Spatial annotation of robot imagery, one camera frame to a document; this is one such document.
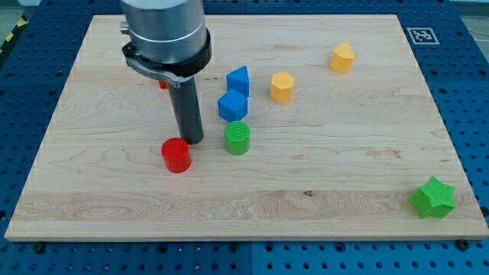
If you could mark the yellow hexagon block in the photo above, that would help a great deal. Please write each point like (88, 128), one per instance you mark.
(281, 87)

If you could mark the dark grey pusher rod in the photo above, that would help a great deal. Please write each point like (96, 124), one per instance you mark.
(186, 109)

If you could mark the blue cube block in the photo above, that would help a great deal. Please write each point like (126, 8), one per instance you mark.
(233, 106)

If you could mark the green star block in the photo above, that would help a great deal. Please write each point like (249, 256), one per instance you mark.
(433, 199)

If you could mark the small red block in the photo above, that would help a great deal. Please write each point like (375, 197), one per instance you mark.
(163, 85)

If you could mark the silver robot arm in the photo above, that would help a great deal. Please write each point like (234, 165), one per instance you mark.
(169, 40)

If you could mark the wooden board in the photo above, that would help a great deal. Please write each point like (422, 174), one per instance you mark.
(338, 162)

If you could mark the red cylinder block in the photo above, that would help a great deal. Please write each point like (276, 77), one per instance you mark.
(176, 155)

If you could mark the white fiducial marker tag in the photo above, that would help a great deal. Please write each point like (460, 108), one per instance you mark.
(422, 36)

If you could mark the green cylinder block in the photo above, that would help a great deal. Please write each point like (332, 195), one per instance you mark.
(237, 137)

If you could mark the blue triangular prism block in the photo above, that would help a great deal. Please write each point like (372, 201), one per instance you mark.
(239, 81)

